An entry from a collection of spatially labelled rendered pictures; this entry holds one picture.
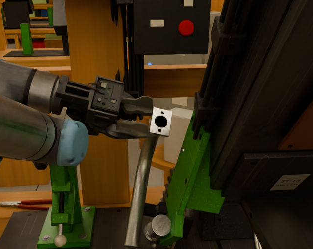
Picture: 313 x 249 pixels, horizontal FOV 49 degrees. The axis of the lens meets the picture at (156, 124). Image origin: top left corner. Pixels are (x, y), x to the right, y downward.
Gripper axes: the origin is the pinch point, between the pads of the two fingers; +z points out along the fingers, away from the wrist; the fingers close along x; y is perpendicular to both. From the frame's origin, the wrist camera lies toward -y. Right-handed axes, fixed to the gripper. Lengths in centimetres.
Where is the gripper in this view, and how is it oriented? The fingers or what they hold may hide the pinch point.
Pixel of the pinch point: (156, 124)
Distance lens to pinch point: 70.3
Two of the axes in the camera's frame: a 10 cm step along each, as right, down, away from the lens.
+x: 1.6, -9.1, 3.9
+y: 2.5, -3.5, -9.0
